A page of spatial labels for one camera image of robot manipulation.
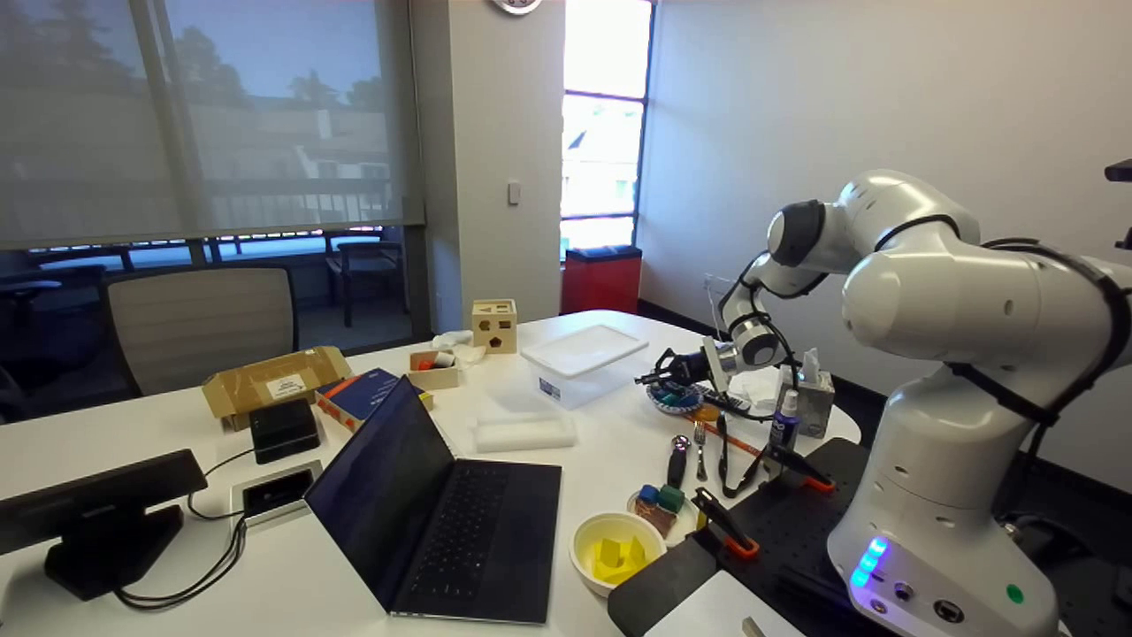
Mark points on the cardboard box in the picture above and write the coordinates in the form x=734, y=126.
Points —
x=275, y=385

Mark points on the white light switch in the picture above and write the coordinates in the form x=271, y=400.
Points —
x=515, y=196

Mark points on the black Dell laptop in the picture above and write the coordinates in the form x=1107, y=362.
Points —
x=473, y=532

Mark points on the black camera on stand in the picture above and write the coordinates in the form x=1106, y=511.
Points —
x=94, y=517

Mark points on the yellow bowl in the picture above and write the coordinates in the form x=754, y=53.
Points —
x=618, y=552

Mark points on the black orange clamp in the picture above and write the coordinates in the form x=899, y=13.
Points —
x=805, y=470
x=726, y=526

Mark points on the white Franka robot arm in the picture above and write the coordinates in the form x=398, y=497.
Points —
x=968, y=356

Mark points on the spray bottle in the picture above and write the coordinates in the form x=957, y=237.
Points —
x=784, y=444

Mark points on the small black box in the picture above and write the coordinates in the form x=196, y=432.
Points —
x=283, y=430

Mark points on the wooden shape sorter cube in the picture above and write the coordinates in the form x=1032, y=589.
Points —
x=493, y=325

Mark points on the plate with coloured blocks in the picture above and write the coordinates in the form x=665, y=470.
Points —
x=660, y=505

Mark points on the black marker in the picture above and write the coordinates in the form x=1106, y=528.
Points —
x=675, y=461

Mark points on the small blue bowl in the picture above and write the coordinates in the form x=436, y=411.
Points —
x=673, y=404

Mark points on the blue orange book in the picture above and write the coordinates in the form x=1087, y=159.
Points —
x=359, y=393

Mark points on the black mat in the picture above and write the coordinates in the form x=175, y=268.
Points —
x=642, y=572

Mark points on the clear plastic lidded container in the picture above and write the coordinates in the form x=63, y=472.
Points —
x=583, y=356

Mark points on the grey tissue box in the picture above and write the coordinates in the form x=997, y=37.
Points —
x=812, y=407

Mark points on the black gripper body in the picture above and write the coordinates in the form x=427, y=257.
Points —
x=708, y=369

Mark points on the orange plastic tool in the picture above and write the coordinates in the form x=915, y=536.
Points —
x=706, y=418

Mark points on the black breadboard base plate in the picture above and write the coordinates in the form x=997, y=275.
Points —
x=802, y=532

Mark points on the red bin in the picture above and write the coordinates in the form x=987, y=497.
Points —
x=600, y=280

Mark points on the wall clock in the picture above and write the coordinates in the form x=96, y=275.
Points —
x=516, y=4

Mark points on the beige office chair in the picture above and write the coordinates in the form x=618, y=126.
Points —
x=199, y=325

